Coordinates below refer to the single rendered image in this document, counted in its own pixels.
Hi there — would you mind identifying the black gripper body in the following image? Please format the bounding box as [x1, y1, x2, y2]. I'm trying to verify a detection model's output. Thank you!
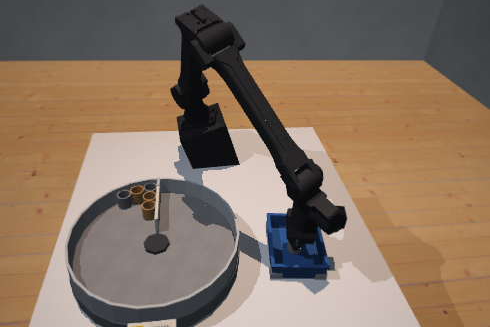
[286, 207, 315, 244]

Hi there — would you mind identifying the bronze bushing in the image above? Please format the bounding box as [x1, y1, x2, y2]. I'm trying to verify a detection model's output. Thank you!
[142, 200, 155, 220]
[143, 191, 156, 203]
[130, 185, 144, 204]

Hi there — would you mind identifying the dark grey metal sleeve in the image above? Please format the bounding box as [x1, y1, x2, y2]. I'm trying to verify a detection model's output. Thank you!
[144, 183, 157, 193]
[287, 241, 302, 254]
[117, 190, 132, 209]

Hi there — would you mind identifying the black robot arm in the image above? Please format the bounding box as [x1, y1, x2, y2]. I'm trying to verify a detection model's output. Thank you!
[170, 4, 347, 235]

